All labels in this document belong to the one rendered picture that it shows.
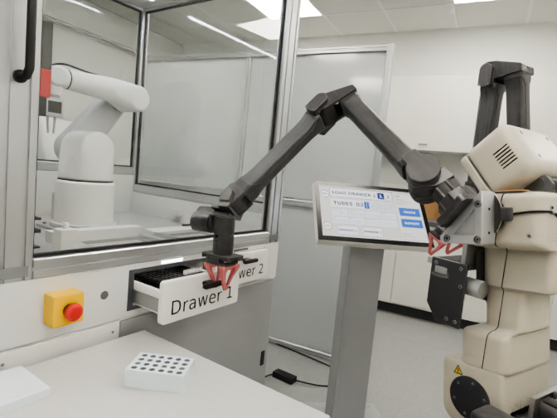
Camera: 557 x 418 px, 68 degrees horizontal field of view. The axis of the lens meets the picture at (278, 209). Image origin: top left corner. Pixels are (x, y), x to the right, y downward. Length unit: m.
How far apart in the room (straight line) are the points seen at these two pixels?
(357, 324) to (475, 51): 3.40
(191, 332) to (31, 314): 0.52
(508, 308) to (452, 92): 3.35
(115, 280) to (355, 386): 1.33
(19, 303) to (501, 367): 1.08
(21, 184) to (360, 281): 1.42
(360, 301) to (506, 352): 0.97
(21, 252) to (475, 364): 1.06
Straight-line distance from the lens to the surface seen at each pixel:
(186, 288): 1.14
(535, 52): 4.77
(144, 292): 1.18
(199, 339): 1.45
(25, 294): 1.06
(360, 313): 2.00
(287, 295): 2.98
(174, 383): 0.94
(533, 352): 1.23
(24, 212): 1.03
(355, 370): 2.10
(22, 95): 1.01
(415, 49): 4.87
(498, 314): 1.16
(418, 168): 1.01
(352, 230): 1.81
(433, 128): 4.29
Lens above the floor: 1.23
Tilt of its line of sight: 5 degrees down
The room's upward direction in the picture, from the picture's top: 5 degrees clockwise
